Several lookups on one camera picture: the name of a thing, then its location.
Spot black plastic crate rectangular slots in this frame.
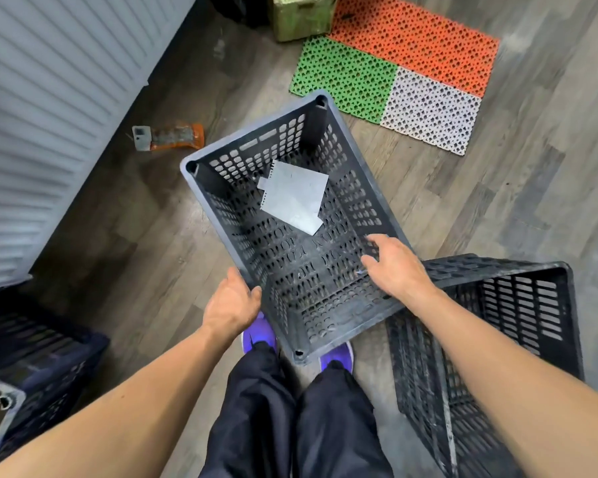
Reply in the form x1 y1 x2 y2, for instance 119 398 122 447
386 253 585 478

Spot purple left shoe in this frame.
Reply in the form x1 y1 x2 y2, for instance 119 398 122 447
241 313 280 355

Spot white torn paper sheet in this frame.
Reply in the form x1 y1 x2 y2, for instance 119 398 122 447
256 159 330 236

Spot person's left forearm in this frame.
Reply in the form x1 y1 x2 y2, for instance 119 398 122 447
0 323 235 478

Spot person's right hand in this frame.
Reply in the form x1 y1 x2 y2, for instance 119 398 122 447
361 233 439 300

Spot orange clear packet white tag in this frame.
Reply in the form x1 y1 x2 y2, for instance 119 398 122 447
132 123 205 153

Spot black trousers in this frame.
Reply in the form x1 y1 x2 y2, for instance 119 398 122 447
199 343 395 478

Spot person's right forearm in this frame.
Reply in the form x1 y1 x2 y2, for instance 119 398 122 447
413 285 598 478

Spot person's left hand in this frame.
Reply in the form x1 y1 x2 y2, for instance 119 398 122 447
201 267 264 342

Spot white wall radiator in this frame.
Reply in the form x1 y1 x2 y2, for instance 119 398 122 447
0 0 200 294

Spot purple right shoe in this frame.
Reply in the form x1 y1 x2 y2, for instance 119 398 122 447
318 341 355 374

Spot green cardboard box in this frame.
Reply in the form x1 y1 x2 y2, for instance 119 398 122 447
268 0 339 43

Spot orange green white floor mat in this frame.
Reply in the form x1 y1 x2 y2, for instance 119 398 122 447
288 0 501 157

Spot purple shoe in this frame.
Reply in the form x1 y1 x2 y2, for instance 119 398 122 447
241 313 280 355
318 341 355 374

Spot blue plastic crate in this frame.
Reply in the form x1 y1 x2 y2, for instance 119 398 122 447
0 288 110 473

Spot black plastic crate oval holes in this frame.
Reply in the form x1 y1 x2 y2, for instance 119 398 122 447
179 89 415 366

